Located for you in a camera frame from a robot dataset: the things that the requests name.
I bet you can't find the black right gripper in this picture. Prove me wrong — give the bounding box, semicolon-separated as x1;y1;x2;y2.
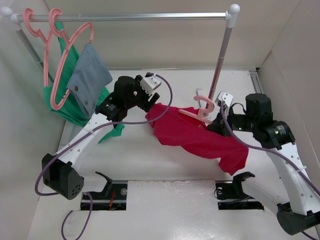
206;104;258;137

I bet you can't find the metal clothes rack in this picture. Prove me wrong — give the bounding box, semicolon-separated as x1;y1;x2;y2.
0;4;240;99

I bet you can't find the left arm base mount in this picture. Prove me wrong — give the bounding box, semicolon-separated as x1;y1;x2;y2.
80;171;128;211

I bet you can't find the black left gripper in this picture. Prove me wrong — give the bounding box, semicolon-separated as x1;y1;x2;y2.
125;76;159;112

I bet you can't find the green t shirt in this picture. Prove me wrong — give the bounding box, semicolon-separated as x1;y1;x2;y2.
43;21;124;144

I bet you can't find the blue denim garment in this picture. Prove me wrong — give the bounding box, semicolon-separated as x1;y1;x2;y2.
66;43;113;119

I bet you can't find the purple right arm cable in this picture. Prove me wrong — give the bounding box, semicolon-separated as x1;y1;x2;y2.
219;101;320;240

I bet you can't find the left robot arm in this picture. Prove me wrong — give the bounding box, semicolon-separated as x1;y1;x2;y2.
41;73;162;200

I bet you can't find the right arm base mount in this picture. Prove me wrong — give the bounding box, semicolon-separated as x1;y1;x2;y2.
213;171;265;211

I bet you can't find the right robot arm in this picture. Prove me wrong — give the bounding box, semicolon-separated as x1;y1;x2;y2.
208;91;320;236

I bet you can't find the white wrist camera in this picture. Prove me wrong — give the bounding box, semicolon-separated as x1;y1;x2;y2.
140;72;162;96
215;91;234;110

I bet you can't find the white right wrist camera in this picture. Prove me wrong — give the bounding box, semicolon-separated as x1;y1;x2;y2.
215;91;234;110

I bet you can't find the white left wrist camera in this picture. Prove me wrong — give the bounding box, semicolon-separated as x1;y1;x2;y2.
140;72;162;96

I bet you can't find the red t shirt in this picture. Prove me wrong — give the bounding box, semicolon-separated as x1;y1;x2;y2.
150;106;249;175

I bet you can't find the pink hanger with clothes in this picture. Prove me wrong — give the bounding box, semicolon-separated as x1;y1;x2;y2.
49;8;94;111

